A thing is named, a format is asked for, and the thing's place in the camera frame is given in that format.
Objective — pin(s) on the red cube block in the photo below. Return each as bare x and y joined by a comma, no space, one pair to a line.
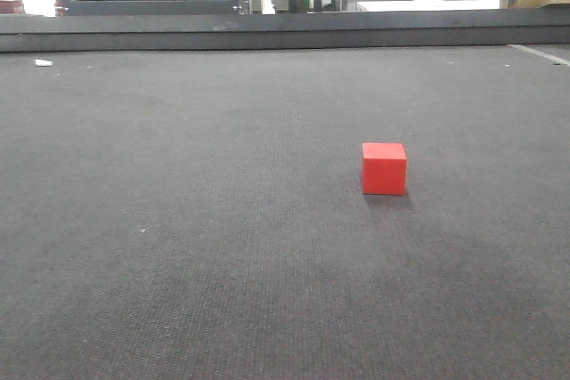
384,167

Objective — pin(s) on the white table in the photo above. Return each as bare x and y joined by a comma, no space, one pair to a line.
417,5

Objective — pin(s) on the dark grey carpet mat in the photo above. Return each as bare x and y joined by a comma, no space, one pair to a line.
200,215

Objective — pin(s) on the white paper scrap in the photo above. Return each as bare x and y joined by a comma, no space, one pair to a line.
43,63

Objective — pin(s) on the dark raised platform edge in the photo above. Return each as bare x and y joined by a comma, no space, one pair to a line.
33,34

